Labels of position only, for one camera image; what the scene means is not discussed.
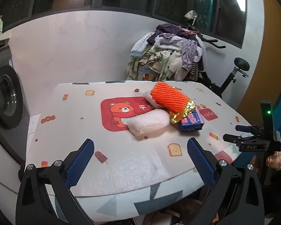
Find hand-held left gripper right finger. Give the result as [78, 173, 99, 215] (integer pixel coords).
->
[187, 137, 266, 225]

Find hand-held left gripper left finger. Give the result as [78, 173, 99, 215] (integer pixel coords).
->
[16, 139, 95, 225]

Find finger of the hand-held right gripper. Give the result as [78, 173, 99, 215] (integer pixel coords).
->
[235, 125, 260, 133]
[223, 133, 249, 146]

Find person's right hand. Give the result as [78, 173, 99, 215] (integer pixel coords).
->
[266, 151, 281, 171]

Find blue cardboard box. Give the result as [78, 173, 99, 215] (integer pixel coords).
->
[179, 106, 205, 133]

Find black exercise bike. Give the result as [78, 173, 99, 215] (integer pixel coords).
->
[185, 19, 251, 100]

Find gold foil wrapper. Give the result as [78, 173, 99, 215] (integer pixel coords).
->
[170, 100, 197, 124]

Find orange foam fruit net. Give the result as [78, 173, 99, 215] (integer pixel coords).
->
[150, 82, 190, 115]

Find white foam wrap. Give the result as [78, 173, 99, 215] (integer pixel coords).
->
[142, 91, 159, 106]

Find grey washing machine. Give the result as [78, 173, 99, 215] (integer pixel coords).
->
[0, 44, 30, 167]

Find pile of clothes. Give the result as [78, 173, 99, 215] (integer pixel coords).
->
[126, 24, 209, 83]

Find white hanging cloth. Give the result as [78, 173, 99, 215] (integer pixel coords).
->
[184, 10, 198, 20]

